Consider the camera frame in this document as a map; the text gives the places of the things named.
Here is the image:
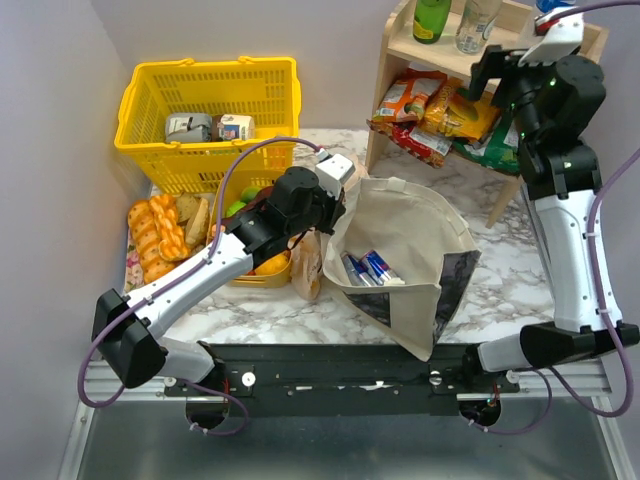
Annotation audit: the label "green glass bottle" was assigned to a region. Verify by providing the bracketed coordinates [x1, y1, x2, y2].
[412, 0, 451, 44]

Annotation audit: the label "yellow food tray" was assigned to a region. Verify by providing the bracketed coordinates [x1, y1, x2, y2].
[207, 170, 291, 288]

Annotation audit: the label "beige canvas tote bag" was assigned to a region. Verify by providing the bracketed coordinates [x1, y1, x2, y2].
[321, 177, 481, 361]

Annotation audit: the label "yellow chips bag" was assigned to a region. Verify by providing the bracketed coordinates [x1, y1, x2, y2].
[418, 77, 501, 142]

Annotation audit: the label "green toy fruit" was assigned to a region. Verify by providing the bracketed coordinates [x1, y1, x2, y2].
[226, 186, 261, 217]

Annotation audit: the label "blue label water bottle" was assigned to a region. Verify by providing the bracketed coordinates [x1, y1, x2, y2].
[535, 0, 576, 14]

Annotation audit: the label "grey wrapped package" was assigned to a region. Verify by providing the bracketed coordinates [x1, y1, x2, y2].
[165, 112, 213, 144]

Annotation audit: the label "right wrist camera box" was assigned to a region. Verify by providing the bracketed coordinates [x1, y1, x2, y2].
[515, 9, 584, 68]

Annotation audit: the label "clear plastic bottle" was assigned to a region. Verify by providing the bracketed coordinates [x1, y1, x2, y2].
[455, 0, 502, 55]

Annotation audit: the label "silver red bull can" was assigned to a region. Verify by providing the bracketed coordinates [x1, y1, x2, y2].
[341, 253, 375, 287]

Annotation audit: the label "purple cable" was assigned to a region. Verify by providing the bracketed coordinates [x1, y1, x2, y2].
[544, 0, 640, 417]
[78, 137, 326, 409]

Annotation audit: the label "red snack bag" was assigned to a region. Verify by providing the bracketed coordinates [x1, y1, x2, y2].
[367, 120, 452, 168]

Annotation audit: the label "orange snack bag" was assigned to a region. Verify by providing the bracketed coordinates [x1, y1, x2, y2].
[372, 69, 447, 123]

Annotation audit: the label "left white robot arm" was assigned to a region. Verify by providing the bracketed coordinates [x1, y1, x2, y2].
[92, 156, 354, 389]

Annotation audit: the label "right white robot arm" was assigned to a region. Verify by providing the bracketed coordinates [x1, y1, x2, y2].
[467, 45, 639, 372]

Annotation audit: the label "braided orange toy bread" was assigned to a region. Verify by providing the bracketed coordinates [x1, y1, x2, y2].
[149, 194, 190, 262]

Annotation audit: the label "toy bread loaf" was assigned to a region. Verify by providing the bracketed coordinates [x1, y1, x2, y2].
[127, 200, 176, 284]

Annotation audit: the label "brown milk carton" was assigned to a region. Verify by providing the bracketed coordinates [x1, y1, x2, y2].
[211, 114, 255, 142]

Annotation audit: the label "banana print plastic bag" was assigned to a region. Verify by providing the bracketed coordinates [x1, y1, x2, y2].
[289, 153, 371, 301]

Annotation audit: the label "brown toy bread slices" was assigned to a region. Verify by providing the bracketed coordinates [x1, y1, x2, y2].
[176, 193, 210, 248]

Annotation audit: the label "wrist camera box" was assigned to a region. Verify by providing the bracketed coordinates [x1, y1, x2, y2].
[515, 9, 584, 68]
[314, 149, 356, 199]

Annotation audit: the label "yellow plastic shopping basket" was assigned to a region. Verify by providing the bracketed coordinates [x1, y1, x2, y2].
[114, 56, 301, 194]

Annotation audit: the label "blue red bull can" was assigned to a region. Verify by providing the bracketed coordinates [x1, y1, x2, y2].
[360, 250, 401, 285]

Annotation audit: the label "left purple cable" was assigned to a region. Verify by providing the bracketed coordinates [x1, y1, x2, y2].
[78, 137, 326, 409]

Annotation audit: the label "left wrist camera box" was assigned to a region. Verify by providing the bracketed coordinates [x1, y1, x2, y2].
[314, 149, 356, 199]

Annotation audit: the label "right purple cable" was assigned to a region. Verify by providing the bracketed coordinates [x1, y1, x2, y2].
[544, 0, 640, 417]

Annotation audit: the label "wooden shelf unit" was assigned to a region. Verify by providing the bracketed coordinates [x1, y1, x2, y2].
[366, 0, 611, 229]

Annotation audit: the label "green snack bag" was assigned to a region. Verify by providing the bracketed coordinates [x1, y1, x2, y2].
[452, 112, 520, 176]

